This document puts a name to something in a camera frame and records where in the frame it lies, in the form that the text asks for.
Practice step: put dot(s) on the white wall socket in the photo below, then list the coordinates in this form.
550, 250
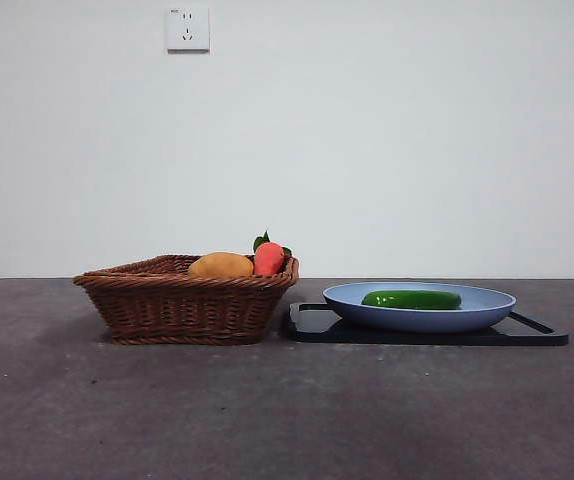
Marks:
188, 28

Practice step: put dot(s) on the orange carrot with green leaves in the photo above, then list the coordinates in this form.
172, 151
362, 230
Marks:
268, 257

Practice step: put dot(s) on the long green pepper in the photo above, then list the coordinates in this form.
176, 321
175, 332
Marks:
412, 299

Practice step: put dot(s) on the black flat tray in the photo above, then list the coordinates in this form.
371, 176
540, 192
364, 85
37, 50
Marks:
317, 335

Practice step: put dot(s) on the blue round plate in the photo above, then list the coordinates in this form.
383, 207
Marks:
417, 320

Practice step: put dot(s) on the brown wicker basket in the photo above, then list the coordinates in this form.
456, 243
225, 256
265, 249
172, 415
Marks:
177, 310

